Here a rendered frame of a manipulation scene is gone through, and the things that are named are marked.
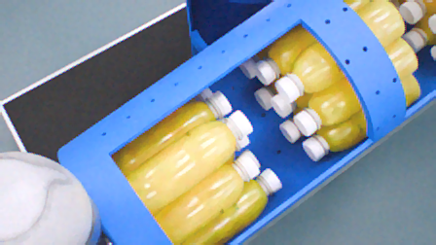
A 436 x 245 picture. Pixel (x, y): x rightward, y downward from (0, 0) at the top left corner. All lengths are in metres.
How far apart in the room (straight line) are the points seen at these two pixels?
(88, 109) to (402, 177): 1.06
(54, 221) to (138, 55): 1.57
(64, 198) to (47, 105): 1.54
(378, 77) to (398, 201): 1.26
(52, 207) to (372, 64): 0.55
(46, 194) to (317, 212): 1.64
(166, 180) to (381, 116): 0.33
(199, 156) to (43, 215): 0.40
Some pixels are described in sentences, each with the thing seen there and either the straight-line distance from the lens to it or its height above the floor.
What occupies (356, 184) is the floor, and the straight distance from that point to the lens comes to 2.13.
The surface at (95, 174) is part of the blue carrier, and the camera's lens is 0.86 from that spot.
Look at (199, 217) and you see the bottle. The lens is 0.92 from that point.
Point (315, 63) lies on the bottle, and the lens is 0.93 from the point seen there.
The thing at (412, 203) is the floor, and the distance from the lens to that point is 2.17.
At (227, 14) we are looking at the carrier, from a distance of 1.90.
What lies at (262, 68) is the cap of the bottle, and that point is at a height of 1.13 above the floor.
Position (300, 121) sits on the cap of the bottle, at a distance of 0.97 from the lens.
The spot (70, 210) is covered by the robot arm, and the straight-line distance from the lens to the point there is 0.55.
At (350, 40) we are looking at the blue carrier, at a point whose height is 1.23.
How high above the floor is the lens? 2.06
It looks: 75 degrees down
